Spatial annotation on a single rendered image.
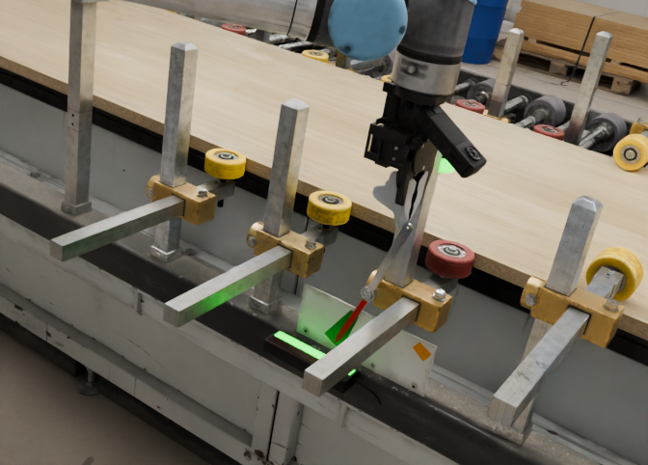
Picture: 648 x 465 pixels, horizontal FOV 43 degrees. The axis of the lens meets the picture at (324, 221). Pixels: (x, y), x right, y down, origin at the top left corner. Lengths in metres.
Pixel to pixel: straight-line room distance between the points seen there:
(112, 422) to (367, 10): 1.64
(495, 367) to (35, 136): 1.28
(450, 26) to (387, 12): 0.19
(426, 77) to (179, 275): 0.71
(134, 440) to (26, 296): 0.55
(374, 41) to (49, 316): 1.69
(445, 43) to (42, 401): 1.65
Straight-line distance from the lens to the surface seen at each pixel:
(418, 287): 1.35
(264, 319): 1.50
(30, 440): 2.29
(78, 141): 1.74
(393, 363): 1.39
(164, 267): 1.63
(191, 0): 0.93
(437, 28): 1.10
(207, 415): 2.12
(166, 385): 2.20
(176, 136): 1.54
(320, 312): 1.43
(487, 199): 1.68
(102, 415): 2.36
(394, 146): 1.16
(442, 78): 1.12
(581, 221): 1.18
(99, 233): 1.42
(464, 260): 1.39
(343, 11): 0.92
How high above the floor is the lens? 1.50
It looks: 25 degrees down
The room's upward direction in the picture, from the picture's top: 10 degrees clockwise
